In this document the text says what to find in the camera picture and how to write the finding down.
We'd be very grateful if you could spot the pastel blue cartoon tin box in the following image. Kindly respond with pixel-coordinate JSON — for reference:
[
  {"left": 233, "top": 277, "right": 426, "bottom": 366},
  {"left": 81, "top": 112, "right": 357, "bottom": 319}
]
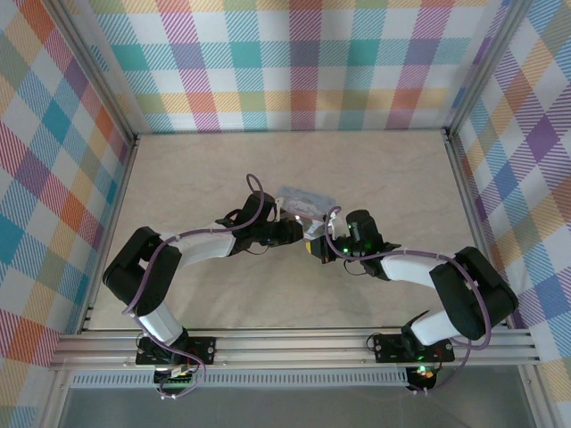
[{"left": 275, "top": 185, "right": 338, "bottom": 224}]

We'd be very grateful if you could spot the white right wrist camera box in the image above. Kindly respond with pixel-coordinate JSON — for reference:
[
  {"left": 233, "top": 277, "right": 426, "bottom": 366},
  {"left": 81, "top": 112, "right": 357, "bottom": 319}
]
[{"left": 310, "top": 207, "right": 343, "bottom": 240}]

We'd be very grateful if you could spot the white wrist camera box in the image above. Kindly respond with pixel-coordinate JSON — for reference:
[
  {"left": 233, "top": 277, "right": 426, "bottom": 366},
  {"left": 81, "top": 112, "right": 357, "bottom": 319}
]
[
  {"left": 272, "top": 195, "right": 291, "bottom": 222},
  {"left": 310, "top": 207, "right": 343, "bottom": 240}
]

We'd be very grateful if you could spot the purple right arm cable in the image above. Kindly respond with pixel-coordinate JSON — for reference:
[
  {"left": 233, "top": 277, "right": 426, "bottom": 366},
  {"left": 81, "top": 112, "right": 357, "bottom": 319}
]
[{"left": 324, "top": 207, "right": 494, "bottom": 396}]

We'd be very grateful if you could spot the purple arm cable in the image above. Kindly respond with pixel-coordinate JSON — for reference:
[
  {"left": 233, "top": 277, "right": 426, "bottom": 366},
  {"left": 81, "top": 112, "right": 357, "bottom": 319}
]
[
  {"left": 324, "top": 207, "right": 494, "bottom": 396},
  {"left": 122, "top": 173, "right": 277, "bottom": 400}
]

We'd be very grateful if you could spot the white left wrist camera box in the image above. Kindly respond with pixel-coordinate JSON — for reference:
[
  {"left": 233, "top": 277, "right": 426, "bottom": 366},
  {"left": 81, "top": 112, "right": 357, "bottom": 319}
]
[{"left": 272, "top": 195, "right": 291, "bottom": 222}]

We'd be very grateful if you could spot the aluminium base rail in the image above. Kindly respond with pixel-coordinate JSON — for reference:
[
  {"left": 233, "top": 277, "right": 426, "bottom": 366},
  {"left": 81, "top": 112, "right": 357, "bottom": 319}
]
[{"left": 48, "top": 328, "right": 543, "bottom": 369}]

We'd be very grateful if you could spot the aluminium side rail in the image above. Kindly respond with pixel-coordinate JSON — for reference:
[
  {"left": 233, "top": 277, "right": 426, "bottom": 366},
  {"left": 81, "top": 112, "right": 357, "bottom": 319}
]
[
  {"left": 78, "top": 133, "right": 142, "bottom": 335},
  {"left": 443, "top": 128, "right": 514, "bottom": 331}
]

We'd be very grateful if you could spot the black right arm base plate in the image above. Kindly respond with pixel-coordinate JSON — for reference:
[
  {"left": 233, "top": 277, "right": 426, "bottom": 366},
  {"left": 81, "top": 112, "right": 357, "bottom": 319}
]
[{"left": 373, "top": 333, "right": 456, "bottom": 363}]

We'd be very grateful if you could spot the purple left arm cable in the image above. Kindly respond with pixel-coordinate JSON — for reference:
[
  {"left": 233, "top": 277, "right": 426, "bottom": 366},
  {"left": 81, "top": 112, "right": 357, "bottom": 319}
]
[{"left": 122, "top": 173, "right": 277, "bottom": 400}]

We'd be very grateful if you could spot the grey slotted cable duct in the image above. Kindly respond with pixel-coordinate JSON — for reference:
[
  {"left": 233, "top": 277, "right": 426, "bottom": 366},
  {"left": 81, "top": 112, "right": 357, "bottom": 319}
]
[{"left": 69, "top": 367, "right": 411, "bottom": 388}]

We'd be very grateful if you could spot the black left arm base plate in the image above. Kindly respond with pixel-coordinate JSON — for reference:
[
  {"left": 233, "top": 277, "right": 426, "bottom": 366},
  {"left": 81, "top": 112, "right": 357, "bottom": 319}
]
[{"left": 135, "top": 336, "right": 218, "bottom": 366}]

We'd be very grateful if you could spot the aluminium frame post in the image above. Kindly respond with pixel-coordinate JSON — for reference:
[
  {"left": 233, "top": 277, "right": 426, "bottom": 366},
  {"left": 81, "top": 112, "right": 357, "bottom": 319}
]
[
  {"left": 51, "top": 0, "right": 140, "bottom": 152},
  {"left": 445, "top": 0, "right": 532, "bottom": 139}
]

